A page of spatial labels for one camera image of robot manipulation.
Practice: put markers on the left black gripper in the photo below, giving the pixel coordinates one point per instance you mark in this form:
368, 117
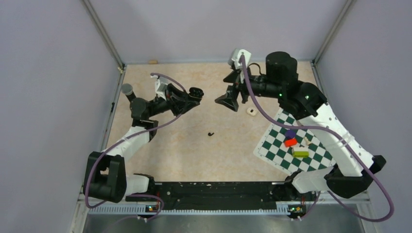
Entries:
179, 101

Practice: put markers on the black earbud charging case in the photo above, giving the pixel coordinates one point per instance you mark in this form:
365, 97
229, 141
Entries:
195, 92

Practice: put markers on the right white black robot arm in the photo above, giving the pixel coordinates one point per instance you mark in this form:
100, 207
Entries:
355, 168

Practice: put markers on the purple block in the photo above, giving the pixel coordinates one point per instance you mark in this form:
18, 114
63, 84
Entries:
290, 134

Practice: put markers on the white chess piece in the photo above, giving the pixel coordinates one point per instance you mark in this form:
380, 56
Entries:
307, 141

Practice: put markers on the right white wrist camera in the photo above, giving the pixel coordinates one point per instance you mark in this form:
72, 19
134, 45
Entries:
235, 61

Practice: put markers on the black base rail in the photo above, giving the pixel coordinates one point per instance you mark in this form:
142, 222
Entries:
237, 196

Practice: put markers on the red block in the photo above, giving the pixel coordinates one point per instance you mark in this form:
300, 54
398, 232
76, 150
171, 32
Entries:
290, 142

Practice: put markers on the black microphone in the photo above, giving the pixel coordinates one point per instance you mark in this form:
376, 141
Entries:
127, 90

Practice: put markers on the green white chessboard mat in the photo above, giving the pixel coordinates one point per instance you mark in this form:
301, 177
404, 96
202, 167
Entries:
272, 150

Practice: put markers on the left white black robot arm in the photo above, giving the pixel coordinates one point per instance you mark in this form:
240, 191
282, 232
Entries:
106, 177

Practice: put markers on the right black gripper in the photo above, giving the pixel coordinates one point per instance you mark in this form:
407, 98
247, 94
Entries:
229, 99

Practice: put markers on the green white block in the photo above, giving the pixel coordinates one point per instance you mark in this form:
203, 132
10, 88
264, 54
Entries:
300, 152

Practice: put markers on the small wooden piece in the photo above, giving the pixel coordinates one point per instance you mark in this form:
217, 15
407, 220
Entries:
153, 62

